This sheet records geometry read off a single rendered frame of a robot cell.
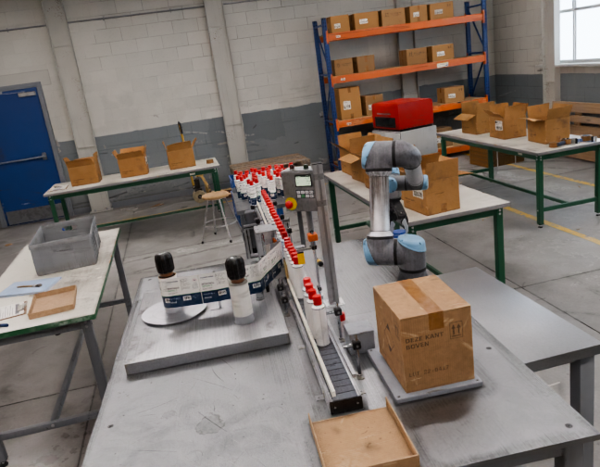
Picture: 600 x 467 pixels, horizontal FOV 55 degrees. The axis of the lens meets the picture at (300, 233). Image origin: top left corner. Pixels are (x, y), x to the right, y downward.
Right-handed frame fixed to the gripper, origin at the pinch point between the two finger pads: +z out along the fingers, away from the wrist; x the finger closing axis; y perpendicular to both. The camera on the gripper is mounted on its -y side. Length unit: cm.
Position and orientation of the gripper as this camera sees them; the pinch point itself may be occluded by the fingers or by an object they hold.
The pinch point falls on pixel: (399, 234)
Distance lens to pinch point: 307.7
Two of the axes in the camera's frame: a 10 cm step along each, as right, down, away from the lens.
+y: -2.3, -2.5, 9.4
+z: 1.3, 9.5, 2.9
